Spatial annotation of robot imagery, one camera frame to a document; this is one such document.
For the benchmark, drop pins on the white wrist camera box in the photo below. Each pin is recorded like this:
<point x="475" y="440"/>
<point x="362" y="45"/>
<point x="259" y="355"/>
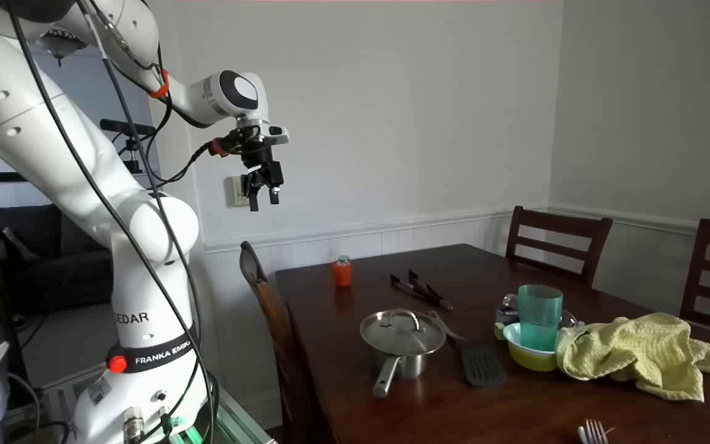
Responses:
<point x="273" y="131"/>

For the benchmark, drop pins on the silver fork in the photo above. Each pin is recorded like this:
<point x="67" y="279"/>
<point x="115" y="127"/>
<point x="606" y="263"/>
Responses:
<point x="592" y="432"/>

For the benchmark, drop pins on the dark wooden curved-back chair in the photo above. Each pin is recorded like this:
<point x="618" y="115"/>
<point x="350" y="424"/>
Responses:
<point x="269" y="328"/>

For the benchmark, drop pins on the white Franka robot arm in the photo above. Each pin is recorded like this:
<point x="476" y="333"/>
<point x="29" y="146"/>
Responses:
<point x="42" y="148"/>

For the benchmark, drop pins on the yellow cloth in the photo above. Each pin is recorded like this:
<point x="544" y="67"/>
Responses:
<point x="641" y="354"/>

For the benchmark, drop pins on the white wall outlet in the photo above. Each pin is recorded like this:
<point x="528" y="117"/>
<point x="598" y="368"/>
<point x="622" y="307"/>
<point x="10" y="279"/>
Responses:
<point x="236" y="190"/>

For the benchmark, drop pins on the orange bottle with white cap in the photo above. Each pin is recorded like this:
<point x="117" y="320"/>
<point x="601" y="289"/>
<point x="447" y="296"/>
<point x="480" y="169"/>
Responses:
<point x="341" y="271"/>

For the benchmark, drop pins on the small glass jar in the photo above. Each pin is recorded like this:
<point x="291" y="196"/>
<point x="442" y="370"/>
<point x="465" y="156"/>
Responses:
<point x="506" y="311"/>

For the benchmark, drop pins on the teal plastic cup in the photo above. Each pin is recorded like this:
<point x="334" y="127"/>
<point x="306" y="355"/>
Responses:
<point x="540" y="316"/>

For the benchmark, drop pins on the dark sofa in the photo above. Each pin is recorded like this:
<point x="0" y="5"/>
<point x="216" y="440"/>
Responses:
<point x="42" y="263"/>

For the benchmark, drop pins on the green bowl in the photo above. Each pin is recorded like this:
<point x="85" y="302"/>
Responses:
<point x="528" y="350"/>

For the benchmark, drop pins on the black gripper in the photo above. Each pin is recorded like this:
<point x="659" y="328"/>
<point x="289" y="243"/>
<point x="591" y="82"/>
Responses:
<point x="262" y="162"/>

